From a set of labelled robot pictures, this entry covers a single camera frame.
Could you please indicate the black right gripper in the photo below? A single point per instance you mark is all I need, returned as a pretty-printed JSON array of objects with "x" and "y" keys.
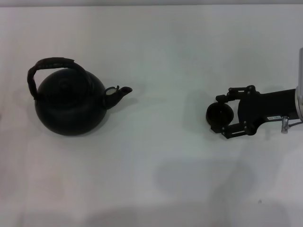
[{"x": 267, "y": 104}]

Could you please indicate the black round teapot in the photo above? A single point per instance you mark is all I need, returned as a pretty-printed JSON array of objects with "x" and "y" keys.
[{"x": 71, "y": 106}]

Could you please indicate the small dark teacup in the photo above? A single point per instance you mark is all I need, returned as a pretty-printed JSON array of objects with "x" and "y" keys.
[{"x": 219, "y": 114}]

